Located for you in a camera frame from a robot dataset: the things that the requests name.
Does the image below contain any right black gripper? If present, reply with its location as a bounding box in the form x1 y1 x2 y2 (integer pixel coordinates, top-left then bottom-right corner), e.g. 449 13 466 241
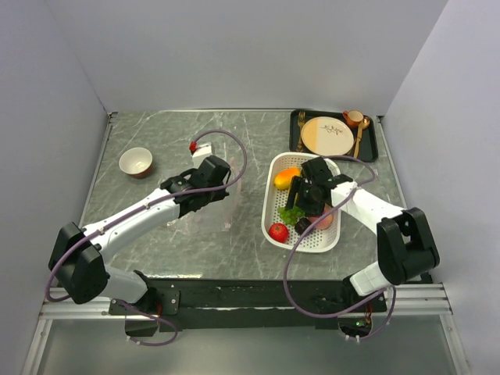
284 176 326 218

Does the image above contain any green grapes bunch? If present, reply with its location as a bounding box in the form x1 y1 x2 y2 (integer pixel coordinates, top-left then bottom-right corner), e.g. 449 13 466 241
277 206 305 226

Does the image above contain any pink peach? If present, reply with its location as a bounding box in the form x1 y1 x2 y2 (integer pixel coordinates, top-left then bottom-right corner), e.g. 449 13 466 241
308 215 333 230

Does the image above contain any clear zip top bag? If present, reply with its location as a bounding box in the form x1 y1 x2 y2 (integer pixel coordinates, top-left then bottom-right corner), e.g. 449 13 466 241
179 162 241 234

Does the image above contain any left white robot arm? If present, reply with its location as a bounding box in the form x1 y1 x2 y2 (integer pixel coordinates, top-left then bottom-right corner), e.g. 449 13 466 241
48 155 230 314

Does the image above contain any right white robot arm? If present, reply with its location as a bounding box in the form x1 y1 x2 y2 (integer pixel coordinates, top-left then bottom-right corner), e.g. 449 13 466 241
287 157 440 311

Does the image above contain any orange yellow mango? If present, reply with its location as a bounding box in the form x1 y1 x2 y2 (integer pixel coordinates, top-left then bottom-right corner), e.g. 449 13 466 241
273 167 301 191

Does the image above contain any cream orange plate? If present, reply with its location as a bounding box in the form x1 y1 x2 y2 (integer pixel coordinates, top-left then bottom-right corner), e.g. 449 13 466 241
302 116 355 156

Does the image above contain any black tray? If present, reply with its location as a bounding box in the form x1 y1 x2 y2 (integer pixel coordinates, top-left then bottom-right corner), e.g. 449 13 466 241
288 109 379 163

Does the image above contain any white brown bowl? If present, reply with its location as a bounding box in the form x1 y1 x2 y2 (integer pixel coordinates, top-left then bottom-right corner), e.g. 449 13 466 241
118 147 153 179

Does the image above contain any gold fork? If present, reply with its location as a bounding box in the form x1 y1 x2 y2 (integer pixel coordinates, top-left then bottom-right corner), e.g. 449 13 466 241
296 110 305 152

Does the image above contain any orange cup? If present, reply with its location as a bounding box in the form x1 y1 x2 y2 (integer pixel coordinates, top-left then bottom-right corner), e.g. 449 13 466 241
342 110 364 128

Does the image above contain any gold spoon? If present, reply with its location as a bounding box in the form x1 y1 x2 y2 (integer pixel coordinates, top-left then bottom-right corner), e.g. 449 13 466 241
353 116 370 159

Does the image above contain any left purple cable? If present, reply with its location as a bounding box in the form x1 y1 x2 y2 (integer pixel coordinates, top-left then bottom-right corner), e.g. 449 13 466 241
45 130 248 302

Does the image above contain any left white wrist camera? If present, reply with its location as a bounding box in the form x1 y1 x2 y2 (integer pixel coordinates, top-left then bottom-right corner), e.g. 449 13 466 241
191 142 214 169

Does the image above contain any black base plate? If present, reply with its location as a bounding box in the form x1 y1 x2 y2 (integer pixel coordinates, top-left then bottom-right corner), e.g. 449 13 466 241
109 279 391 338

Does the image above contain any aluminium rail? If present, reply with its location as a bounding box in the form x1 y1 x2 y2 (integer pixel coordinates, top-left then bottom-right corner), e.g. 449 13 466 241
38 284 452 320

